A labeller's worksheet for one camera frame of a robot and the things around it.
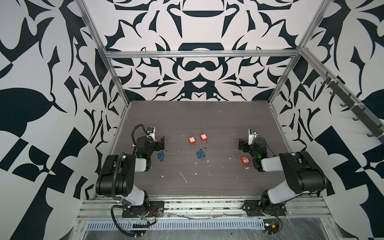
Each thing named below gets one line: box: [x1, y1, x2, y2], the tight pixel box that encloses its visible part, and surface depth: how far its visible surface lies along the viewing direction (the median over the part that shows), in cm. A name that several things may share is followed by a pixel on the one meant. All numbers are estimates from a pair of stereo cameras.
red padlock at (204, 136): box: [200, 126, 209, 144], surface depth 101 cm
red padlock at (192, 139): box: [187, 129, 197, 146], surface depth 101 cm
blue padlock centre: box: [196, 144, 207, 159], surface depth 93 cm
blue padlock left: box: [157, 152, 165, 160], surface depth 93 cm
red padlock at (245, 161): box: [240, 156, 251, 169], surface depth 91 cm
